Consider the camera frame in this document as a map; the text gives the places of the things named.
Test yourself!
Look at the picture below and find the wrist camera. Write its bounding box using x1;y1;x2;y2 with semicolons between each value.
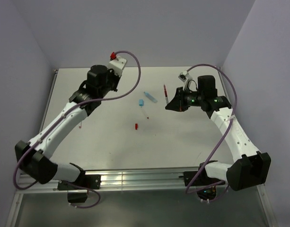
107;52;127;77
178;71;193;82

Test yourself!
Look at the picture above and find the aluminium frame rail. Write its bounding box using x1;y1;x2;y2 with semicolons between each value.
16;166;265;193

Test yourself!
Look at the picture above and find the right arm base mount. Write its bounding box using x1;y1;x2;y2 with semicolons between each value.
179;170;225;201

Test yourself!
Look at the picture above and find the light blue highlighter cap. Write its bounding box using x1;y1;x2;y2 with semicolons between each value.
139;99;144;106

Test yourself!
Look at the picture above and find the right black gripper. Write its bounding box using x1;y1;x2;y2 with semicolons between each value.
166;86;204;112

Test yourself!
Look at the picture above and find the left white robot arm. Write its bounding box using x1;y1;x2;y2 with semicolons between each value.
15;65;122;189

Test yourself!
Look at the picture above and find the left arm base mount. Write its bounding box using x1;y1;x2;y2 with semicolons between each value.
57;174;101;209

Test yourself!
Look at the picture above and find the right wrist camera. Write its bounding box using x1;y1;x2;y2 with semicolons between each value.
178;71;193;82

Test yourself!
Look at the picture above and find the dark red pen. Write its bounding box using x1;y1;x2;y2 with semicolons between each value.
163;84;169;105

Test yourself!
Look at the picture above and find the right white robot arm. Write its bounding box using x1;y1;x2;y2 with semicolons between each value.
165;71;271;191

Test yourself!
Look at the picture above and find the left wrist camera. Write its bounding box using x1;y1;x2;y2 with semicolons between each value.
107;52;127;77

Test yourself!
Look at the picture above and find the light blue highlighter pen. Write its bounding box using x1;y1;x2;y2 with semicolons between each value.
144;92;158;103

